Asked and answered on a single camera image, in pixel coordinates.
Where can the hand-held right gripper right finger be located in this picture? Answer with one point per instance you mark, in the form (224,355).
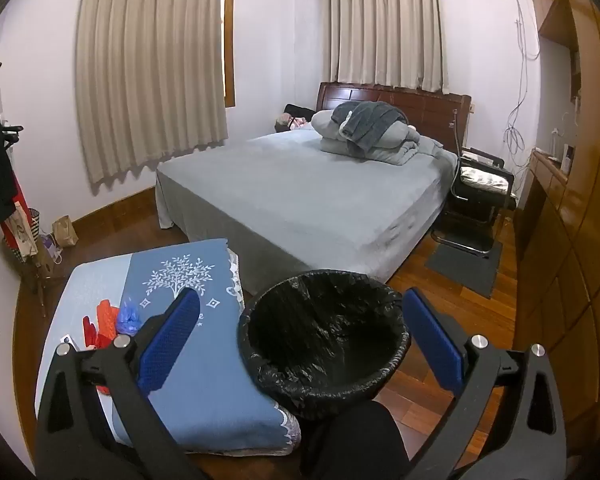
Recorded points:
(435,345)

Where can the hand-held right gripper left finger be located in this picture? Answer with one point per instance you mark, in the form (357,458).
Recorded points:
(170,340)

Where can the blue plastic bag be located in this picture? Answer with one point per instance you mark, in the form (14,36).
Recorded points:
(128,317)

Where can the orange knitted cloth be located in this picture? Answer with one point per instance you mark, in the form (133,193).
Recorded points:
(107,320)

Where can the red mesh cloth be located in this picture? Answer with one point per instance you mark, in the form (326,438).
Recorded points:
(90,332)

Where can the round white tissue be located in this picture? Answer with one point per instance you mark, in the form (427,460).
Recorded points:
(66,340)

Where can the black-lined trash bin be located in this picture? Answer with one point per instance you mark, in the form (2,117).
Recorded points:
(325,330)

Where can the blue tree-print tablecloth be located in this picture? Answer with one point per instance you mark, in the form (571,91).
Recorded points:
(205,395)

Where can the dark grey floor mat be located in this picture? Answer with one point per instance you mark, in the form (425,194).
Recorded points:
(470,275)

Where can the white purple plastic bag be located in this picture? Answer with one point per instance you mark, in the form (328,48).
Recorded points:
(52,250)

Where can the beige tote bag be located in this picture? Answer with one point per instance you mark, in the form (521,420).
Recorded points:
(22,232)

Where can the person's leg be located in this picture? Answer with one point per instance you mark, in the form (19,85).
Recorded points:
(355,445)

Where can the striped bag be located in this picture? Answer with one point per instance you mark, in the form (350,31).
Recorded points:
(35,222)

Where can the black metal chair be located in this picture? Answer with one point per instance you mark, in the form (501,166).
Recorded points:
(470,205)

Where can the brown paper bag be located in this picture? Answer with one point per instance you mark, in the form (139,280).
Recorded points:
(65,232)

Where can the red bag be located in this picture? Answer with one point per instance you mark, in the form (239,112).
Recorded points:
(20,200)

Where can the white patterned chair cushion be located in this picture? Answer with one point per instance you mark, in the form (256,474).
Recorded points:
(482,177)

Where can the bed with grey sheet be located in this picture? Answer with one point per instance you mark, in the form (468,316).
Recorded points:
(290,195)

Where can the wooden wardrobe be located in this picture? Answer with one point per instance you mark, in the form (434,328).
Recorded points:
(580,210)

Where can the folded light grey duvet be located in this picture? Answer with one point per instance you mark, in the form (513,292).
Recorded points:
(395,147)

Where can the black clothes hanger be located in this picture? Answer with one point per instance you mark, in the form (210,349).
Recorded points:
(12,135)

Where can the dark grey towel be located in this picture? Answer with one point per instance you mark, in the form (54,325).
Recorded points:
(370,120)

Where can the dark wooden headboard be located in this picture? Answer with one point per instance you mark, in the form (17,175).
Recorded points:
(430,110)

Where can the pink stuffed item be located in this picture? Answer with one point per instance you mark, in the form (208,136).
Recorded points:
(285,122)

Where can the black pillow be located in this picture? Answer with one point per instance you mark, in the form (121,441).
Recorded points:
(297,110)

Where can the wide beige curtain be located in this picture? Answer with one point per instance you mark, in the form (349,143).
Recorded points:
(150,75)

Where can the narrow beige curtain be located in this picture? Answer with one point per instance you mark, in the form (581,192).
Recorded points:
(385,30)

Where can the wooden window frame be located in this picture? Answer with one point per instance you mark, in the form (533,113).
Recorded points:
(229,60)

